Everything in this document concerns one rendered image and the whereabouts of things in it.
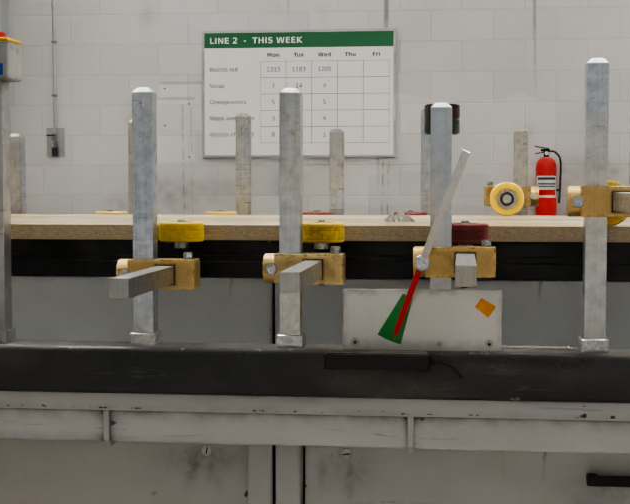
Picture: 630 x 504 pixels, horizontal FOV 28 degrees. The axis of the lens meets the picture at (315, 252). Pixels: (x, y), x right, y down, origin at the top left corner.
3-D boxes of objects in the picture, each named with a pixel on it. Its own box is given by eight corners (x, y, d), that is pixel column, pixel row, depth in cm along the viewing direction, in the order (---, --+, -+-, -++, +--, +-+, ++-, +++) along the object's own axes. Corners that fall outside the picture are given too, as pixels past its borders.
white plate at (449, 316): (501, 351, 205) (502, 290, 204) (342, 349, 207) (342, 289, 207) (501, 351, 205) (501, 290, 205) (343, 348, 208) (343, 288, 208)
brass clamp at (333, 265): (342, 285, 207) (342, 254, 206) (261, 284, 208) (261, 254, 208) (346, 282, 213) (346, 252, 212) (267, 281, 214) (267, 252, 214)
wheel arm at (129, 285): (130, 304, 182) (130, 275, 182) (107, 304, 182) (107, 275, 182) (193, 282, 225) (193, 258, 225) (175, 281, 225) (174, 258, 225)
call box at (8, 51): (8, 82, 211) (7, 36, 210) (-32, 83, 212) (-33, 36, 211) (22, 86, 218) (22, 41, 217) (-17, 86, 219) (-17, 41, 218)
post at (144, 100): (153, 371, 212) (151, 86, 210) (133, 371, 213) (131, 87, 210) (158, 368, 216) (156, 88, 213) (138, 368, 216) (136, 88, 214)
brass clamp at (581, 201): (654, 217, 200) (655, 185, 200) (568, 217, 202) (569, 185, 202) (648, 216, 206) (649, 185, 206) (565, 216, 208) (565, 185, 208)
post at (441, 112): (450, 394, 207) (452, 101, 204) (429, 394, 207) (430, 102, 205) (450, 390, 210) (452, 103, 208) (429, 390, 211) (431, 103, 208)
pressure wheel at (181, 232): (213, 283, 223) (213, 219, 222) (176, 286, 218) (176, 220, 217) (187, 281, 229) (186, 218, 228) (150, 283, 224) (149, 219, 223)
